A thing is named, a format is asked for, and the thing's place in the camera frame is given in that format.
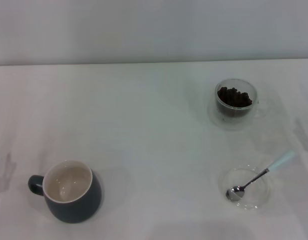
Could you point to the dark grey ceramic mug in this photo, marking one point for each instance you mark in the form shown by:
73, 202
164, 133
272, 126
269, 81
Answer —
76, 207

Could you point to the clear glass cup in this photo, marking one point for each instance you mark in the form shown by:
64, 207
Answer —
219, 123
254, 87

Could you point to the small clear glass dish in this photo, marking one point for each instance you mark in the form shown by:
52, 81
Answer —
259, 197

